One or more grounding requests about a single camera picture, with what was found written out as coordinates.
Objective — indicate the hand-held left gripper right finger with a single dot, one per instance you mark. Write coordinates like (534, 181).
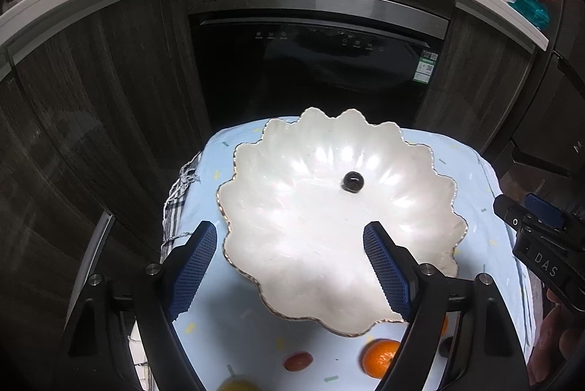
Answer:
(386, 267)

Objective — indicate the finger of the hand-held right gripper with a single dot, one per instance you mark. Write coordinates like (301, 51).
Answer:
(541, 208)
(505, 208)

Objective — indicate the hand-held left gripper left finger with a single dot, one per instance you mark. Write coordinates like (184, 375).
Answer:
(194, 267)

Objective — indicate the tangerine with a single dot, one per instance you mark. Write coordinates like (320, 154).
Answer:
(444, 325)
(378, 356)

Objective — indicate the white scalloped bowl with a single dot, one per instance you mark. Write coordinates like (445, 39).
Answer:
(297, 199)

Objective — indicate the green yellow apple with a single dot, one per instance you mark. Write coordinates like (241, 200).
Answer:
(235, 385)

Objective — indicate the person's right hand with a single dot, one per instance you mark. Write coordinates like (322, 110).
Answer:
(555, 327)

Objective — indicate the light blue tablecloth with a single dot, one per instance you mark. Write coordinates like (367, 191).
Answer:
(256, 327)

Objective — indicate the narrow dark wood cabinet door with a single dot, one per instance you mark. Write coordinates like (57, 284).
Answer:
(480, 89)

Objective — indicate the small red oval fruit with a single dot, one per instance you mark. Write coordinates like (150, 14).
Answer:
(298, 361)

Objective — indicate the wide dark wood cabinet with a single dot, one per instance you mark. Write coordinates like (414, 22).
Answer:
(91, 108)

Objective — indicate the teal plastic bag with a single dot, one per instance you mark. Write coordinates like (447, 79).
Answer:
(532, 9)

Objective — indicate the black built-in dishwasher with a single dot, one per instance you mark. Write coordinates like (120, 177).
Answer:
(297, 71)

